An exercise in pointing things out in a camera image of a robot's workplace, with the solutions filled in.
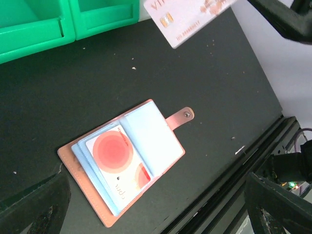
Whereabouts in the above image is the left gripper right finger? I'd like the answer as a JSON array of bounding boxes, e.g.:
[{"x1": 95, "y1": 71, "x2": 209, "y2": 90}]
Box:
[{"x1": 245, "y1": 173, "x2": 312, "y2": 234}]

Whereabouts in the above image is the middle green bin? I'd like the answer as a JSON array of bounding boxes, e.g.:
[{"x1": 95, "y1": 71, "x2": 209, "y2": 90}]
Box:
[{"x1": 69, "y1": 0, "x2": 140, "y2": 40}]

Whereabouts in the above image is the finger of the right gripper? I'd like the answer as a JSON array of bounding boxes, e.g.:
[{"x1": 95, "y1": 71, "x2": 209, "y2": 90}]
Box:
[{"x1": 248, "y1": 0, "x2": 312, "y2": 44}]

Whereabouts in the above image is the red circle credit card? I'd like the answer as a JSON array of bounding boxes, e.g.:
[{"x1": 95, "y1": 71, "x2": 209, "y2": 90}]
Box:
[{"x1": 79, "y1": 124, "x2": 153, "y2": 216}]

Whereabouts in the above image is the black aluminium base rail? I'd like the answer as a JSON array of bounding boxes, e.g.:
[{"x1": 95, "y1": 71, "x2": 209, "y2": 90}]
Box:
[{"x1": 161, "y1": 117, "x2": 300, "y2": 234}]

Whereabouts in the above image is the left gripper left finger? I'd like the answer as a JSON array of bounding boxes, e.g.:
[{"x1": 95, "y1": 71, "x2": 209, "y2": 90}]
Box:
[{"x1": 0, "y1": 172, "x2": 71, "y2": 234}]

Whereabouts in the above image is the pagoda card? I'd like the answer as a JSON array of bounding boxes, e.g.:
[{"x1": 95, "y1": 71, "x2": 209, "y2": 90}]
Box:
[{"x1": 143, "y1": 0, "x2": 235, "y2": 49}]

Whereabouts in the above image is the pink leather card holder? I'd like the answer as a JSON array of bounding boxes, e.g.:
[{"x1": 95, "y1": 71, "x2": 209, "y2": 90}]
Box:
[{"x1": 58, "y1": 99, "x2": 195, "y2": 228}]

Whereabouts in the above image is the left green bin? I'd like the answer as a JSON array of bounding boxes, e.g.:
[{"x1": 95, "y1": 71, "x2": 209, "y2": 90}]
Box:
[{"x1": 0, "y1": 0, "x2": 76, "y2": 63}]

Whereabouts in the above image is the green bin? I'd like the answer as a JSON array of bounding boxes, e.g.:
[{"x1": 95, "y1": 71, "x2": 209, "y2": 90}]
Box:
[
  {"x1": 0, "y1": 0, "x2": 76, "y2": 63},
  {"x1": 69, "y1": 0, "x2": 140, "y2": 40}
]

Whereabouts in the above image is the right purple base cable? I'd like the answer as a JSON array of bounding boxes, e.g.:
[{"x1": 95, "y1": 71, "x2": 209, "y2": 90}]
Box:
[{"x1": 293, "y1": 129, "x2": 312, "y2": 153}]

